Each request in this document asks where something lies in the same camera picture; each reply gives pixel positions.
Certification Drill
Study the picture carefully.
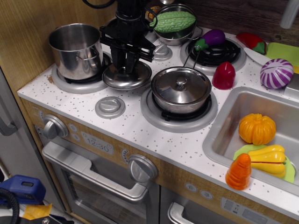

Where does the red toy chili pepper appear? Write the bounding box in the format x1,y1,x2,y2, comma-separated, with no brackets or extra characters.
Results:
236,32,267,55

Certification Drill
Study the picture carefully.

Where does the silver faucet pipe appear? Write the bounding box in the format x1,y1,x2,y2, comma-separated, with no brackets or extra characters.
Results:
279,0,299,29

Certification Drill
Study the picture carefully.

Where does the front silver counter knob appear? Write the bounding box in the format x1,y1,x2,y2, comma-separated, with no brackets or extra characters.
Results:
95,96,126,119

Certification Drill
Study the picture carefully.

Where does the yellow toy banana bunch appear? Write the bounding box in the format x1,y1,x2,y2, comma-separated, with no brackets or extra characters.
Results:
248,145,286,178

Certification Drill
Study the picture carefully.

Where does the white toy knife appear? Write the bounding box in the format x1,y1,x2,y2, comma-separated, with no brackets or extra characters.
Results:
243,48,271,66

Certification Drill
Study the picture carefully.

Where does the right oven dial knob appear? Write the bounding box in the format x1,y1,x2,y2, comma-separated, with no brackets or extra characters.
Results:
128,154,158,183

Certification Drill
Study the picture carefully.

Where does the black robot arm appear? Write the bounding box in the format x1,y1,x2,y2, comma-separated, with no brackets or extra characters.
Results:
100,0,156,74

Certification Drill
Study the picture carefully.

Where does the small steel pan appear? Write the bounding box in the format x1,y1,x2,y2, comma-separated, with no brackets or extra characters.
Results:
151,45,212,115

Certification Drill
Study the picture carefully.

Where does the light green toy plate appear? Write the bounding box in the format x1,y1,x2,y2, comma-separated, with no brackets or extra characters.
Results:
233,144,295,183

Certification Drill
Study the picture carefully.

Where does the back right stove burner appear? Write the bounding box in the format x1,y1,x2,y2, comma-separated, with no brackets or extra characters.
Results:
179,39,246,76

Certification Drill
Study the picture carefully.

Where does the purple toy eggplant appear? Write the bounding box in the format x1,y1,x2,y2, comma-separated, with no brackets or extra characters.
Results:
194,29,226,51

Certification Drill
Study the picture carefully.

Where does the front left stove burner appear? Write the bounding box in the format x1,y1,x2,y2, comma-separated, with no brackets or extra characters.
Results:
51,52,112,94

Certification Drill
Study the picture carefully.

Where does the tall steel stock pot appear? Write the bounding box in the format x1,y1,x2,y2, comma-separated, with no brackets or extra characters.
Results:
49,23,104,80

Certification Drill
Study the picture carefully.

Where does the red toy pepper half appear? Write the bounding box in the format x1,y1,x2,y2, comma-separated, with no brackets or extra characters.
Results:
212,62,236,90

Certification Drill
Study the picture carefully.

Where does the steel pot lid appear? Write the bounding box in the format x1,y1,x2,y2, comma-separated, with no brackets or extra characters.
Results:
102,61,152,90

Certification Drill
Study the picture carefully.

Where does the silver counter knob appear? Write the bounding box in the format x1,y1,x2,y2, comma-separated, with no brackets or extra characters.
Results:
153,43,173,61
95,96,126,119

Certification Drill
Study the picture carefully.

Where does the orange toy pumpkin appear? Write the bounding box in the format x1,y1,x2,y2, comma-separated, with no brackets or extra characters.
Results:
238,113,276,145

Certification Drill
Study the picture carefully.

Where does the silver oven door handle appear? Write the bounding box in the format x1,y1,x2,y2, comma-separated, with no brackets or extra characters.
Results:
43,142,148,203

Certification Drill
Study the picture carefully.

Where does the purple white toy onion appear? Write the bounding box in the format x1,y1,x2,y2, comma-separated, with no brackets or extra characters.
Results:
260,58,294,89

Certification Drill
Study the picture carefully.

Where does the yellow toy at back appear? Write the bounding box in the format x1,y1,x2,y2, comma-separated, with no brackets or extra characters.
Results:
146,6,162,20

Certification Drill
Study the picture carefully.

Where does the blue device on floor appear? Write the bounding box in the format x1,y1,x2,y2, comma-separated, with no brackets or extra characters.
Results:
0,175,46,204

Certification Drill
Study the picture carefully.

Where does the green toy bitter gourd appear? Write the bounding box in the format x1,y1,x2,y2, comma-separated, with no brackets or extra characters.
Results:
149,11,196,33

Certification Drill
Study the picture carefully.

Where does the silver toy sink basin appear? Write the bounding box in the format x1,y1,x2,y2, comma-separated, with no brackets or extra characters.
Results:
203,87,299,196

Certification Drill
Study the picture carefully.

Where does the green toy cutting board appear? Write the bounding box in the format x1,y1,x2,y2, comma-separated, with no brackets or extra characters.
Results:
266,42,299,66

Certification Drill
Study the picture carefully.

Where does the right cabinet door handle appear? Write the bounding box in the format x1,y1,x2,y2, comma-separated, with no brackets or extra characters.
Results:
167,202,193,224

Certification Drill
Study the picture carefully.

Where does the oven dial knob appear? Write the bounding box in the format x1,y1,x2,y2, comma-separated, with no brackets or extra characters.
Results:
43,114,69,140
128,154,158,183

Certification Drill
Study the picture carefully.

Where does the yellow paper scrap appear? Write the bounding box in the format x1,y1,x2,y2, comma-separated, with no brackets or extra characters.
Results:
22,203,52,220

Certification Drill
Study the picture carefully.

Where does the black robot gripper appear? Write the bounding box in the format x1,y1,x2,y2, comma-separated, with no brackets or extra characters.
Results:
100,21,156,73

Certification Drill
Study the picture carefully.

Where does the grey fridge door handle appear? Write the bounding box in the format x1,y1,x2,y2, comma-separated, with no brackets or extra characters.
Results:
0,93,19,137

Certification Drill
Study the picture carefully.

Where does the back silver counter knob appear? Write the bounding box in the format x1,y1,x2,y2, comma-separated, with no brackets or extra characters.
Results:
153,43,173,61

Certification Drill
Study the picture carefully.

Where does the front right stove burner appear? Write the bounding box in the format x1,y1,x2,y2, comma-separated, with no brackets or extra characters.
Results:
140,88,218,133

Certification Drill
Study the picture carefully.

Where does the left oven dial knob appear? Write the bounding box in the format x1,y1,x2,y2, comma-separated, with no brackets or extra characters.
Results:
43,114,69,140

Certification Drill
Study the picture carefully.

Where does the orange toy carrot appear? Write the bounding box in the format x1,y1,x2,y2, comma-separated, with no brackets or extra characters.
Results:
225,153,251,190

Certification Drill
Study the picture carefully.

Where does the steel bowl at back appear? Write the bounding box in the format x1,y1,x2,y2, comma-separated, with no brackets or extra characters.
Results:
154,4,203,46

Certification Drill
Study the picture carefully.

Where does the steel lid on pan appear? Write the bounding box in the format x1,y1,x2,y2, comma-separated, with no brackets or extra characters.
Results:
153,71,211,104

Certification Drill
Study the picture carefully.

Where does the black cable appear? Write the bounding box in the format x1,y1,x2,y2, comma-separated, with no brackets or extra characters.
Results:
0,188,20,224

